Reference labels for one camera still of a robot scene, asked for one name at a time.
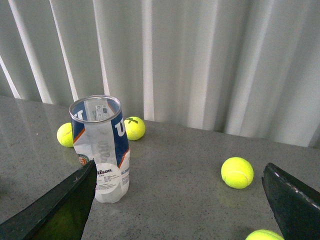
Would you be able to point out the middle yellow tennis ball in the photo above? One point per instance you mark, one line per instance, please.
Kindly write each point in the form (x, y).
(65, 135)

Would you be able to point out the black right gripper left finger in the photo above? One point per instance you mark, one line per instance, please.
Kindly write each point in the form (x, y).
(60, 214)

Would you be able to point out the white pleated curtain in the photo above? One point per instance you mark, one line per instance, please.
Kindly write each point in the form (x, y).
(242, 67)

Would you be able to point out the near-right yellow tennis ball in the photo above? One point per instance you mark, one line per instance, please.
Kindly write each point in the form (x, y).
(264, 234)

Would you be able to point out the right yellow tennis ball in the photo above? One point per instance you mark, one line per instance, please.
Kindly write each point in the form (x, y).
(237, 173)

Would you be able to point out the far Wilson tennis ball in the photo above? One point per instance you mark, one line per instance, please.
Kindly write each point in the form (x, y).
(135, 128)

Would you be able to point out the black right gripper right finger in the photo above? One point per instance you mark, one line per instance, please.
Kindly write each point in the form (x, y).
(295, 205)

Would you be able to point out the clear Wilson tennis can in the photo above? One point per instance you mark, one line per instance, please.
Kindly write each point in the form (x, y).
(99, 134)

